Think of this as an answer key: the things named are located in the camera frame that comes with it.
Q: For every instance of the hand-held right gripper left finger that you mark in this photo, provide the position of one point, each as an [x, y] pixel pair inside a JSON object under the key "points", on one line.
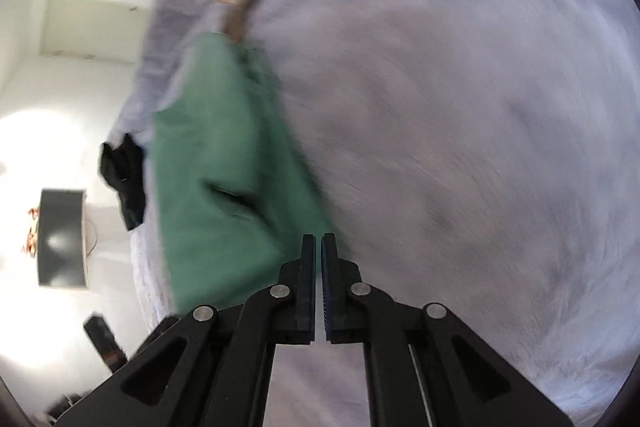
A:
{"points": [[306, 287]]}

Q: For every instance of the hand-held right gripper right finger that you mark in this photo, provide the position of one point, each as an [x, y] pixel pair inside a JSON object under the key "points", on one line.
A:
{"points": [[331, 287]]}

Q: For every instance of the green shirt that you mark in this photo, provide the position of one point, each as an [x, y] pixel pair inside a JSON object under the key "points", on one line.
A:
{"points": [[220, 142]]}

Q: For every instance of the black object on floor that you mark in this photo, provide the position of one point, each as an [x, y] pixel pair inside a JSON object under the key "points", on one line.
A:
{"points": [[102, 339]]}

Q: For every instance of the black folded garment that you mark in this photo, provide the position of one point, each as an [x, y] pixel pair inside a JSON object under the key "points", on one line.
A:
{"points": [[125, 177]]}

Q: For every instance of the lavender bed cover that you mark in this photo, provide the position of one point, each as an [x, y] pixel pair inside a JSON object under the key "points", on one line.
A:
{"points": [[450, 107]]}

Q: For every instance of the grey box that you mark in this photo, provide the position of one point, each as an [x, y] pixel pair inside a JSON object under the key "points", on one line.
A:
{"points": [[62, 237]]}

